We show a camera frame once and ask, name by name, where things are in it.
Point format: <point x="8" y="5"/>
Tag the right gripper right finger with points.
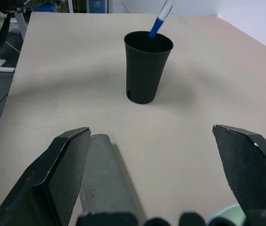
<point x="250" y="169"/>

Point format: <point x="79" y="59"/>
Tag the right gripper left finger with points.
<point x="36" y="188"/>

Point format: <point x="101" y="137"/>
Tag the blue whiteboard marker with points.
<point x="157" y="24"/>

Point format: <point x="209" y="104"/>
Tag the black plastic cup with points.
<point x="144" y="75"/>

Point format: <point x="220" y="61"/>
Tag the pale green plate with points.
<point x="231" y="213"/>

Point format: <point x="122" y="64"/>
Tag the grey metal table leg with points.
<point x="21" y="23"/>

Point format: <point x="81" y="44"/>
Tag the blue printed box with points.
<point x="97" y="5"/>

